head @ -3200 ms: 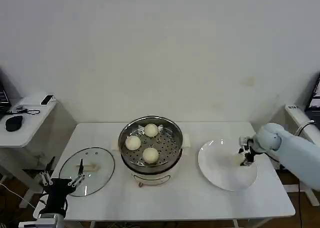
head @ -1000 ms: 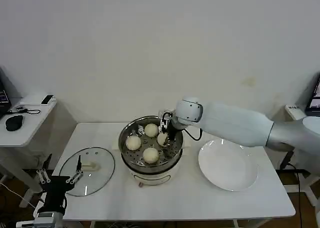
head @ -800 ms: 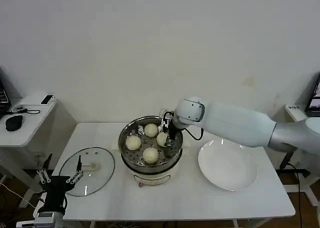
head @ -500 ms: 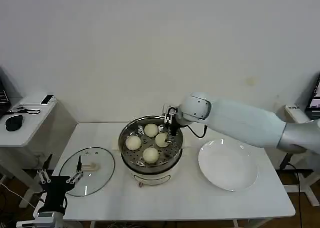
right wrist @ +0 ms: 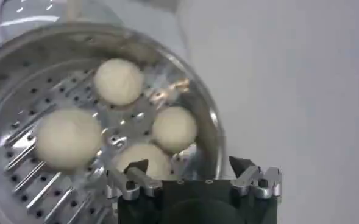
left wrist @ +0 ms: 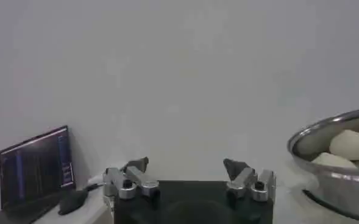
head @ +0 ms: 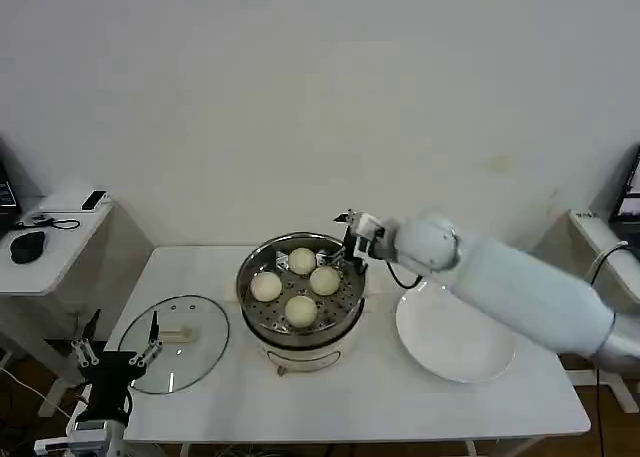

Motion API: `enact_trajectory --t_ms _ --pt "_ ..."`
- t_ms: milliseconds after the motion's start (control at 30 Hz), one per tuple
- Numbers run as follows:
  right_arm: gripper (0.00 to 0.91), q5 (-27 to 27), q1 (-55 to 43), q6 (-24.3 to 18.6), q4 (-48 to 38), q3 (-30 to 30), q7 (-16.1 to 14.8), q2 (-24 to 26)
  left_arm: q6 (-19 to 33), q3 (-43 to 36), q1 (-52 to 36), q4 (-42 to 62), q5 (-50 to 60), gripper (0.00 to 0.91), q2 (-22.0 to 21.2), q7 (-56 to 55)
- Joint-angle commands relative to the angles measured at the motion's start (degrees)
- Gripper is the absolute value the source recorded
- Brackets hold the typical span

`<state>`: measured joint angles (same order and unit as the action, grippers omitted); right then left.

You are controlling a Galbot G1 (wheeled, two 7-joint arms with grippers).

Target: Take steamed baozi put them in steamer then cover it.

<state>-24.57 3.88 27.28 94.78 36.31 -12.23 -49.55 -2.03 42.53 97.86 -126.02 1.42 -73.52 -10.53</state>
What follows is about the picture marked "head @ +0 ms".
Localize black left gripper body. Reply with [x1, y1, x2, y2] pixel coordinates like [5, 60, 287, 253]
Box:
[81, 351, 152, 419]

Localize black cable with plug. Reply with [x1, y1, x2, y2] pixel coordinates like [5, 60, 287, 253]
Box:
[13, 212, 82, 231]

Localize perforated steel steamer basket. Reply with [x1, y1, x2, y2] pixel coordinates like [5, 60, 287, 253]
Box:
[235, 232, 367, 347]

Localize white side desk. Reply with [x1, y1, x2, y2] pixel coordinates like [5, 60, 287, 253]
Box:
[0, 180, 115, 420]
[566, 208, 640, 414]

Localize white and black power cable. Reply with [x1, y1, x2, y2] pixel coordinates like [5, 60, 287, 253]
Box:
[589, 240, 629, 284]

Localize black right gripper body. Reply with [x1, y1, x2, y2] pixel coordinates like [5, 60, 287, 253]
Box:
[342, 224, 372, 274]

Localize black computer mouse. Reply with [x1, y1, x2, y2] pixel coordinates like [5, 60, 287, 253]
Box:
[9, 230, 47, 265]

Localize white steamed bun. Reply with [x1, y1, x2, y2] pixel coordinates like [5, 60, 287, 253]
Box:
[287, 247, 318, 276]
[249, 270, 284, 303]
[284, 294, 319, 329]
[309, 266, 343, 297]

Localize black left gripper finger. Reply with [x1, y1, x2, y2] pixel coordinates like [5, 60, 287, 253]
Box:
[128, 310, 164, 368]
[69, 308, 102, 368]

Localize small black and white device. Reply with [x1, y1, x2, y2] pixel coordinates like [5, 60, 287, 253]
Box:
[80, 189, 110, 212]

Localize round glass lid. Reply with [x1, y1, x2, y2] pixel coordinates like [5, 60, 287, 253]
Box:
[117, 292, 231, 396]

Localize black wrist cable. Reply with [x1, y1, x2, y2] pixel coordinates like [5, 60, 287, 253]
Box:
[383, 255, 427, 289]

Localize black laptop with dark screen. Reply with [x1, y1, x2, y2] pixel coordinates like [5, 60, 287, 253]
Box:
[0, 136, 25, 234]

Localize black laptop with bright windows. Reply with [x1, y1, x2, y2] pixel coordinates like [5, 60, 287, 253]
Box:
[607, 144, 640, 226]

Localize white round plate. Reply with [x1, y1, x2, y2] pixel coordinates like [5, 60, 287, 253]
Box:
[394, 278, 517, 384]

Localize white electric cooker base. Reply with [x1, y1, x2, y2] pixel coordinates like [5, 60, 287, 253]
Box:
[219, 271, 383, 379]

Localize flat white box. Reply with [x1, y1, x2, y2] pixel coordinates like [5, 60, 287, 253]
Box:
[36, 192, 112, 217]

